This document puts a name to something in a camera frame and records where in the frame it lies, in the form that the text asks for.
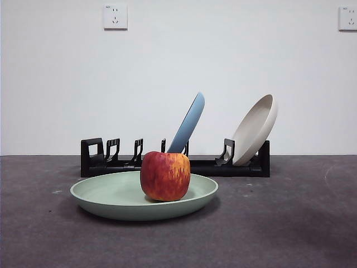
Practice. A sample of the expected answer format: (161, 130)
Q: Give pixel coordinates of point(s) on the red yellow apple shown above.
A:
(164, 178)

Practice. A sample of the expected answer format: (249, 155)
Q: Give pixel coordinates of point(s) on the green plate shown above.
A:
(111, 203)

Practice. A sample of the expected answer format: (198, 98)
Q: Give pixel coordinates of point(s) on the blue plate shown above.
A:
(189, 123)

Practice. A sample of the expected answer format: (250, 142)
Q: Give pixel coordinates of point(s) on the beige plate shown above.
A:
(256, 128)

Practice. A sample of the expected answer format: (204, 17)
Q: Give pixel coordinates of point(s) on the black plate rack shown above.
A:
(92, 167)

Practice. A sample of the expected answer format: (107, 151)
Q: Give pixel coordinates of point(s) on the white wall socket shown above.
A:
(348, 18)
(115, 16)

